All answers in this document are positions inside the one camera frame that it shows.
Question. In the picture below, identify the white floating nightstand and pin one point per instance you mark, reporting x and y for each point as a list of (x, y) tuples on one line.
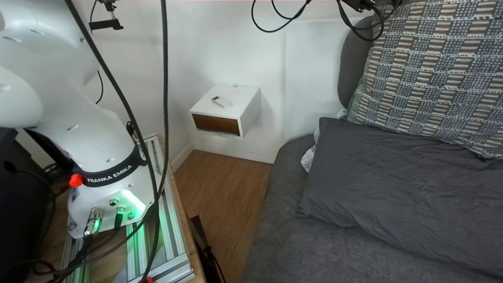
[(229, 106)]

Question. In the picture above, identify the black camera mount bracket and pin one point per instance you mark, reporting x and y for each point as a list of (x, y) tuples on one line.
[(103, 23)]

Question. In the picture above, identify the grey upholstered headboard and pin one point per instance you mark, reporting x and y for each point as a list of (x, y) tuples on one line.
[(353, 62)]

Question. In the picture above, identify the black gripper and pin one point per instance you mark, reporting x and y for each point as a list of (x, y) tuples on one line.
[(358, 3)]

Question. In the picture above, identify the black leaning stand leg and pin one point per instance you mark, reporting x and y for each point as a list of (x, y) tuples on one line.
[(201, 240)]

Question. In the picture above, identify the red stop button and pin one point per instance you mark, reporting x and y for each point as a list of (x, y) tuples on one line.
[(75, 180)]

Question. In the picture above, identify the black control box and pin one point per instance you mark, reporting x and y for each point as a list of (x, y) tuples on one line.
[(20, 220)]

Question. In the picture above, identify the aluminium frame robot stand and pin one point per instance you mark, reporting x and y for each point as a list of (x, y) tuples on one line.
[(170, 235)]

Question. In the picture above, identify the small object on nightstand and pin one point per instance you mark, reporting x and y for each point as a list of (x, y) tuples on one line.
[(218, 100)]

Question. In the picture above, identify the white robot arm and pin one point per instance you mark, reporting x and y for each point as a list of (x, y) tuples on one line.
[(78, 130)]

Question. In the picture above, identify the blue beige patterned pillow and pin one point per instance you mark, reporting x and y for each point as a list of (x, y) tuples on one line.
[(434, 67)]

